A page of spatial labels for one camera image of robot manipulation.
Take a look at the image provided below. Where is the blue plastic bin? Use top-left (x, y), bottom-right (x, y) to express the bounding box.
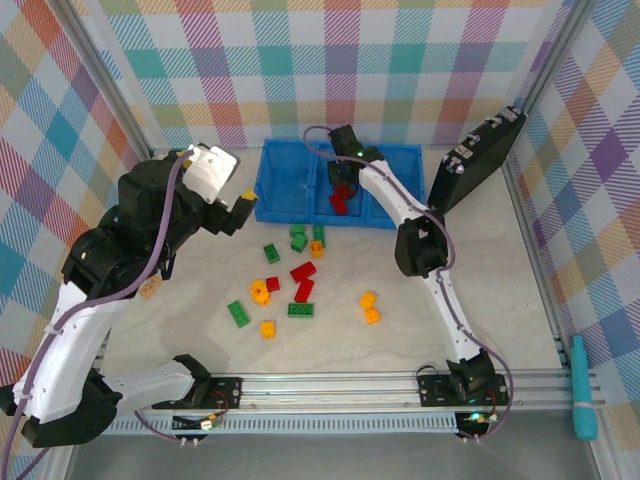
top-left (253, 138), bottom-right (319, 225)
top-left (363, 144), bottom-right (426, 230)
top-left (307, 141), bottom-right (371, 226)

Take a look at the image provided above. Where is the black hard case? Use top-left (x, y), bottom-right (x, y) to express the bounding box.
top-left (426, 104), bottom-right (530, 214)

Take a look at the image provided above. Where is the teal cylinder with white band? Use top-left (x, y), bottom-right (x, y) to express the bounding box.
top-left (569, 334), bottom-right (599, 441)

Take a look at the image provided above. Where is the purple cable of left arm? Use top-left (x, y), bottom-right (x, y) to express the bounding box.
top-left (0, 149), bottom-right (211, 480)

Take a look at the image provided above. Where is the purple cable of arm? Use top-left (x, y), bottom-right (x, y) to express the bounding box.
top-left (0, 149), bottom-right (211, 480)
top-left (303, 124), bottom-right (516, 444)

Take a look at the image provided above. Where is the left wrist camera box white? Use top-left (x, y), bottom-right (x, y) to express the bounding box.
top-left (180, 143), bottom-right (242, 205)

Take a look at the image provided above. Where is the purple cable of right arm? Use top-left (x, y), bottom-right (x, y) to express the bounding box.
top-left (303, 124), bottom-right (516, 444)

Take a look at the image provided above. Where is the aluminium frame post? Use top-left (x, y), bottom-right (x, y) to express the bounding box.
top-left (58, 0), bottom-right (156, 161)
top-left (514, 0), bottom-right (599, 114)

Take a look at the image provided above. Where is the long aluminium base rail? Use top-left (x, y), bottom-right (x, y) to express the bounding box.
top-left (99, 370), bottom-right (607, 415)

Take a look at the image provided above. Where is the grey slotted cable duct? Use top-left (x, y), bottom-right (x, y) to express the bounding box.
top-left (107, 415), bottom-right (460, 437)

